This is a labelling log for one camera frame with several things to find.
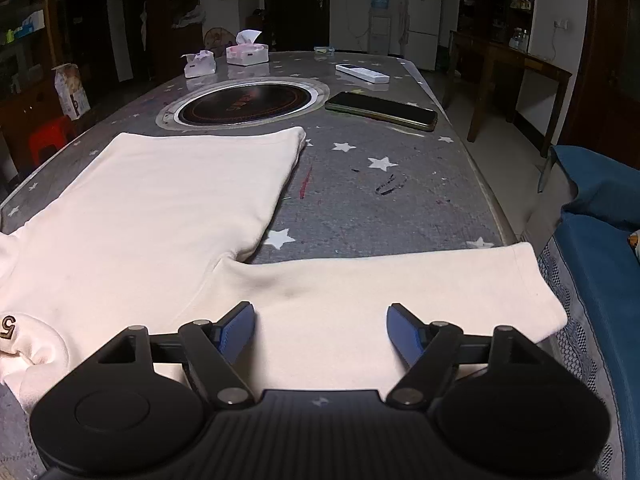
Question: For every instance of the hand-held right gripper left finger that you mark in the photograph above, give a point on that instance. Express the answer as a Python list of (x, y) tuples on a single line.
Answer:
[(237, 332)]

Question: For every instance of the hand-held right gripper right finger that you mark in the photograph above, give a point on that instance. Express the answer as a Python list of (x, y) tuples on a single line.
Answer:
[(402, 332)]

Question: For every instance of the cream sweatshirt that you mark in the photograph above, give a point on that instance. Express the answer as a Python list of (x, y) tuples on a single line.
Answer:
[(150, 210)]

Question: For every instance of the grey star tablecloth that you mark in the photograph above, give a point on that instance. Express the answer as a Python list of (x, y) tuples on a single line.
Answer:
[(375, 200)]

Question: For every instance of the black smartphone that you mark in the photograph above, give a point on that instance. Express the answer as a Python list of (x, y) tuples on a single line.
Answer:
[(380, 110)]

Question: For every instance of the round black induction cooker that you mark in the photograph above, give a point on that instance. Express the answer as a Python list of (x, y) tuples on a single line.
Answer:
[(240, 102)]

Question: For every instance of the blue sofa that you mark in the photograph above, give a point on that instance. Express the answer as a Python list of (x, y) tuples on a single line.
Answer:
[(600, 185)]

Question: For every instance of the white remote control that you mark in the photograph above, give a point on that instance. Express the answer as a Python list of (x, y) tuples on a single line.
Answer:
[(361, 73)]

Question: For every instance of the small pink tissue pack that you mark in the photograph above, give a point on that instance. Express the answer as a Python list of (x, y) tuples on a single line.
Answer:
[(200, 65)]

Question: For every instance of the red plastic stool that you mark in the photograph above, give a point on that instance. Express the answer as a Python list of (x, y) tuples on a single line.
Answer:
[(50, 135)]

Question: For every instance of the large pink tissue box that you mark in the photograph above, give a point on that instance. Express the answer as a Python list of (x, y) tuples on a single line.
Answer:
[(247, 54)]

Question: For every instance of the white paper bag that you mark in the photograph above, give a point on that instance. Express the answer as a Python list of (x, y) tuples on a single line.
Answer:
[(71, 92)]

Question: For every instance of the round hand fan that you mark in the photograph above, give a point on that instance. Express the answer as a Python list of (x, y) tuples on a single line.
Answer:
[(217, 39)]

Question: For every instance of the dark wooden desk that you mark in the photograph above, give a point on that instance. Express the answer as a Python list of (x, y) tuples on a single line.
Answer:
[(520, 60)]

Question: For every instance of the white water dispenser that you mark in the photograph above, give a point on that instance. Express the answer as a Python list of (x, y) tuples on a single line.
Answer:
[(380, 32)]

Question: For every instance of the white fridge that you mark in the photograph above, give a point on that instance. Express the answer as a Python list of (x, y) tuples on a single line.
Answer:
[(422, 20)]

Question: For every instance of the glass jars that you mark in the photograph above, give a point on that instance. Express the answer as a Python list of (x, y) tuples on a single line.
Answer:
[(519, 40)]

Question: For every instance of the dark interior door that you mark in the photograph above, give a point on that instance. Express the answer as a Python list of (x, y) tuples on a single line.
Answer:
[(296, 5)]

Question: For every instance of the brown wooden door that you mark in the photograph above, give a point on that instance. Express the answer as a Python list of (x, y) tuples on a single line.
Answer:
[(610, 60)]

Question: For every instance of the cluttered wooden shelf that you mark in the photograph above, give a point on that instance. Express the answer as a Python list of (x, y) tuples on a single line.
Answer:
[(22, 25)]

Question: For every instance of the white wall socket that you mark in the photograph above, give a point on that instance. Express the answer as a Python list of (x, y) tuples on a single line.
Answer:
[(562, 24)]

